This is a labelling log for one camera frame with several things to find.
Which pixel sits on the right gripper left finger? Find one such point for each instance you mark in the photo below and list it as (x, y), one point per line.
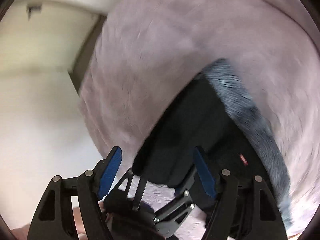
(53, 218)

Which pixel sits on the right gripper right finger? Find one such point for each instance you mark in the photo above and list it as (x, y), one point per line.
(255, 206)

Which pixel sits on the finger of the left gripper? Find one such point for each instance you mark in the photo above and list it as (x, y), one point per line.
(178, 208)
(119, 195)

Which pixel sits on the black pants grey patterned trim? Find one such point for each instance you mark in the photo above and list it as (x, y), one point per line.
(216, 113)

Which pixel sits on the left hand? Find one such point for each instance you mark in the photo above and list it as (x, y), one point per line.
(89, 221)

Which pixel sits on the lilac embossed bed blanket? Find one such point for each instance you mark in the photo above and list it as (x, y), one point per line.
(149, 50)

